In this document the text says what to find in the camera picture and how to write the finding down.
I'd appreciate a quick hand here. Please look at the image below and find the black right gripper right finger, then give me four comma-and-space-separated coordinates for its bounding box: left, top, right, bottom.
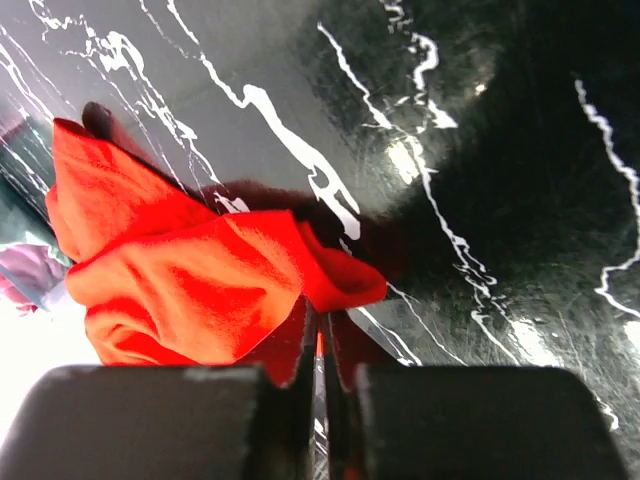
320, 311, 628, 479

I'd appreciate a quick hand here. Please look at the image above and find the red t-shirt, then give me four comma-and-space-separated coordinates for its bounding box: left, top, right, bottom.
46, 118, 387, 365

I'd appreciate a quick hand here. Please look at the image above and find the pink crumpled shirt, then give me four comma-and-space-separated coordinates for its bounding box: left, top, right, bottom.
1, 244, 68, 315

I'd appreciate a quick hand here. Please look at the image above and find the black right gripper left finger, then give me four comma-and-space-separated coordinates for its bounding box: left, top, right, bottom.
1, 298, 318, 479

